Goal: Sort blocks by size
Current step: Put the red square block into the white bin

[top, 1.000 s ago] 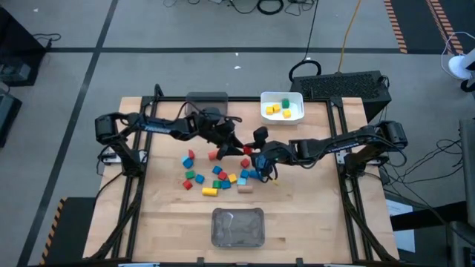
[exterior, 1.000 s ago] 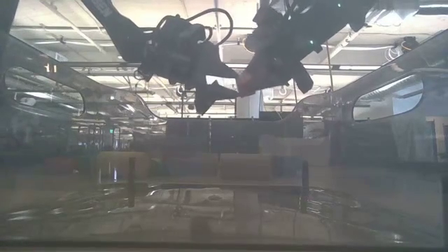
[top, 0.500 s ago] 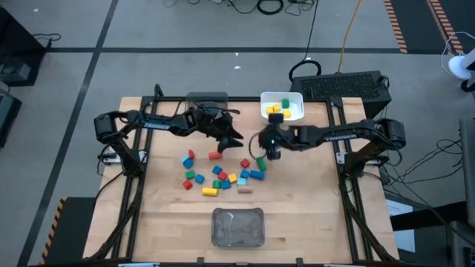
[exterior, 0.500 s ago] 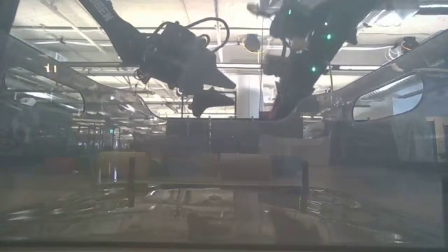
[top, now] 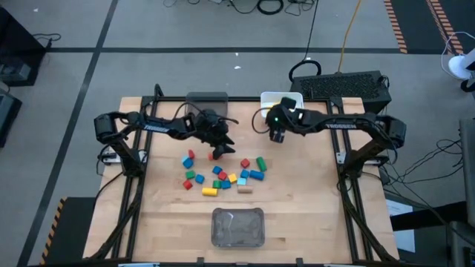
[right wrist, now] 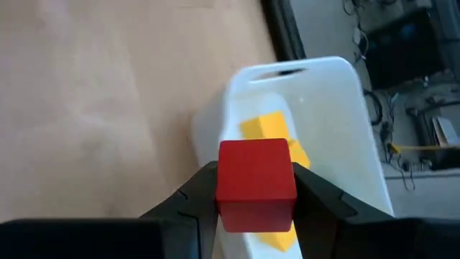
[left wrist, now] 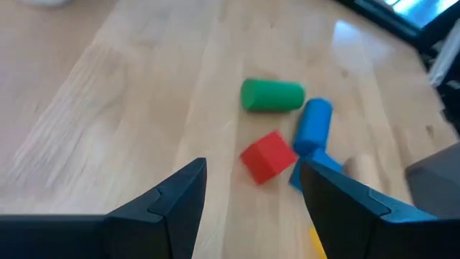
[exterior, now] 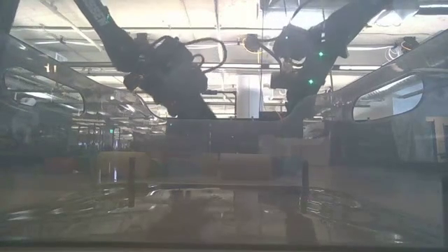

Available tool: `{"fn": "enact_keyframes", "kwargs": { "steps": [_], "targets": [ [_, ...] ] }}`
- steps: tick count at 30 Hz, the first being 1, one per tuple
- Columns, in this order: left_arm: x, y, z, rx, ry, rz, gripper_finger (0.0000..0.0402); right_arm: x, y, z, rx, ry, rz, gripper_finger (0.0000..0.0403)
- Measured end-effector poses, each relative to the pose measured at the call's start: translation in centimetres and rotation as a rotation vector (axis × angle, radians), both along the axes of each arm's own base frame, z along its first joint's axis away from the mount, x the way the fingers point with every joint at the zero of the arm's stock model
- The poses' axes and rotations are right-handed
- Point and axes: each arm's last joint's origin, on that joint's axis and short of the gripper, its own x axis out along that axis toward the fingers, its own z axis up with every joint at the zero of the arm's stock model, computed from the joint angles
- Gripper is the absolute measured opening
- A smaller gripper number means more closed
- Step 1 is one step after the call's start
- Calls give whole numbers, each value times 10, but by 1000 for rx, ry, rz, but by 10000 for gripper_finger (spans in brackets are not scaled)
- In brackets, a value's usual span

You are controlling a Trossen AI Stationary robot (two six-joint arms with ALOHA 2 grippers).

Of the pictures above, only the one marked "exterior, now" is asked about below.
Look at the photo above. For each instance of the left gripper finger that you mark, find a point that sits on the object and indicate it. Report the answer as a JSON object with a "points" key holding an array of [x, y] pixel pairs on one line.
{"points": [[180, 111], [201, 110]]}

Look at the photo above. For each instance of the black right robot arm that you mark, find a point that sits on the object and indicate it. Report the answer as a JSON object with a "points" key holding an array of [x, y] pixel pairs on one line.
{"points": [[336, 31]]}

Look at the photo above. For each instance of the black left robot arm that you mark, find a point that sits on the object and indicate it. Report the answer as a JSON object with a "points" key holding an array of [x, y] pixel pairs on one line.
{"points": [[112, 38]]}

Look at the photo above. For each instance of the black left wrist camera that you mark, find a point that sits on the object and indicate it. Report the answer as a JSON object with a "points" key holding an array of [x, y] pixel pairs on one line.
{"points": [[132, 81]]}

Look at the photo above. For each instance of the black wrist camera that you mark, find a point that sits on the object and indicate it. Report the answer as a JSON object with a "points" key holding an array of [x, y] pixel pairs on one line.
{"points": [[132, 81], [252, 42]]}

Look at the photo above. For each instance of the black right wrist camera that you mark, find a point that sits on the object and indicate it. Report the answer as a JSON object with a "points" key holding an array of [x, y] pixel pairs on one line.
{"points": [[252, 42]]}

